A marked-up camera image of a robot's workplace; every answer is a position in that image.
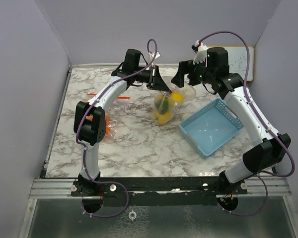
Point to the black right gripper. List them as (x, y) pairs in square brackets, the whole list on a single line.
[(185, 68)]

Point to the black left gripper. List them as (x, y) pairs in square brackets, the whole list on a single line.
[(155, 81)]

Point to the yellow toy lemon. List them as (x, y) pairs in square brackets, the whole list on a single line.
[(177, 97)]

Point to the clear zip bag orange zipper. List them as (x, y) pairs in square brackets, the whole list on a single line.
[(111, 123)]

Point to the yellow toy pepper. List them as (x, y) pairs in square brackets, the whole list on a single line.
[(162, 118)]

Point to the orange toy pumpkin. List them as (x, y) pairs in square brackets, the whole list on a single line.
[(108, 126)]

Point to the green orange toy mango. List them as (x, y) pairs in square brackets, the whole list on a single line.
[(162, 105)]

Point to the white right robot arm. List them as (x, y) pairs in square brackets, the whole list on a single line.
[(269, 146)]

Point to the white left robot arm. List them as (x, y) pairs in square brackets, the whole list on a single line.
[(90, 121)]

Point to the small whiteboard with writing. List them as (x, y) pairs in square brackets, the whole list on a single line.
[(237, 59)]

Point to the light blue perforated basket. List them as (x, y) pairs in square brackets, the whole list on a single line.
[(211, 127)]

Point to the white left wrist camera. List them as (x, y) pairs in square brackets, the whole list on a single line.
[(154, 55)]

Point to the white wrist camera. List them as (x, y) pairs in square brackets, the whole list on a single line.
[(154, 55), (201, 53)]

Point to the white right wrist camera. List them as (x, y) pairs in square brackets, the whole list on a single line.
[(201, 53)]

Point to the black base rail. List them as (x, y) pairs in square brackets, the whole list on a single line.
[(154, 191)]

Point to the aluminium frame rail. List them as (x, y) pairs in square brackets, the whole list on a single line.
[(57, 188)]

